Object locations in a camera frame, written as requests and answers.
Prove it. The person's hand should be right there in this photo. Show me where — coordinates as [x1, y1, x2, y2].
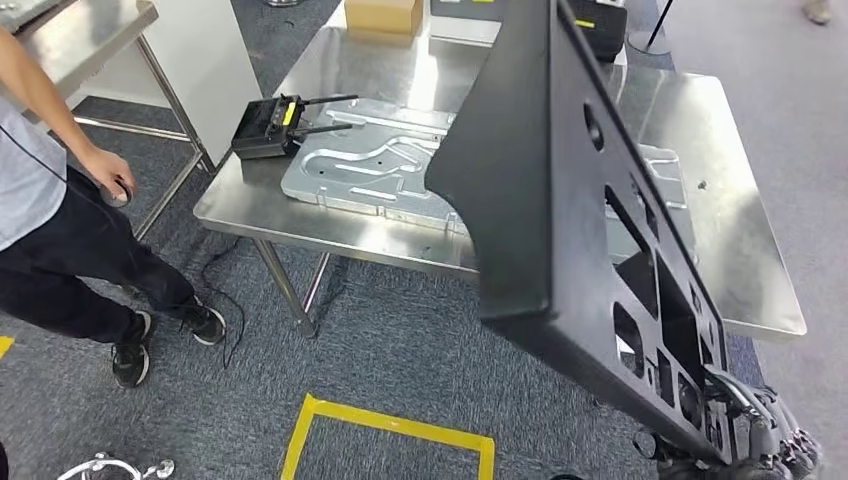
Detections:
[79, 146, 137, 203]

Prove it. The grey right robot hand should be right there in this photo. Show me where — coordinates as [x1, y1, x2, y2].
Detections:
[632, 367, 823, 480]

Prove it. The small grey round roll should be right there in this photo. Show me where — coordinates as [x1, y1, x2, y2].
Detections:
[99, 177, 136, 209]

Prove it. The black plastic panel part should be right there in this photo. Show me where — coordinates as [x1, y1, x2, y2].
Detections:
[423, 0, 730, 465]

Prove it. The stainless steel workbench table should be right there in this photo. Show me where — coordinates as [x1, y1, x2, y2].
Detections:
[193, 0, 808, 342]

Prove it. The person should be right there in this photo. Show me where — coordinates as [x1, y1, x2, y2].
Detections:
[0, 26, 228, 390]

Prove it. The white cabinet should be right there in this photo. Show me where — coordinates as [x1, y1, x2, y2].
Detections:
[66, 0, 264, 167]

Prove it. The stainless steel side table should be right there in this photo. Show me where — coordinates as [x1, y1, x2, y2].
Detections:
[0, 0, 217, 241]

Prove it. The black controller with antennas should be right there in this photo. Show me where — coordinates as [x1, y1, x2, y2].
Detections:
[230, 93, 360, 162]

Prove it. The person's foot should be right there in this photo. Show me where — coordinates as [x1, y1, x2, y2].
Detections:
[801, 0, 833, 27]
[111, 309, 154, 390]
[177, 296, 228, 347]

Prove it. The grey flat device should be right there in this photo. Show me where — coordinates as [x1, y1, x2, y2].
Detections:
[0, 0, 64, 32]

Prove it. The stamped silver metal plate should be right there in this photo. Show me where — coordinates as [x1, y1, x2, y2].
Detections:
[280, 97, 690, 266]

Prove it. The brown cardboard box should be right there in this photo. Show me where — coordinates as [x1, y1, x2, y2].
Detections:
[343, 0, 425, 36]

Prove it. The yellow floor tape square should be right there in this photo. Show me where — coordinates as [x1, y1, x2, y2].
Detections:
[280, 394, 497, 480]

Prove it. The white table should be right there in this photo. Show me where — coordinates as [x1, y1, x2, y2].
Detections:
[327, 0, 629, 68]

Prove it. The black floor stand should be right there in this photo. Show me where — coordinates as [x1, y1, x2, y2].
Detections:
[625, 0, 677, 56]

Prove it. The black zip case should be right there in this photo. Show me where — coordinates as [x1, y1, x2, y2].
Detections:
[566, 0, 629, 64]

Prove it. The black floor cable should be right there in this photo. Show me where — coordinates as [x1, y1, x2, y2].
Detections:
[198, 238, 247, 370]

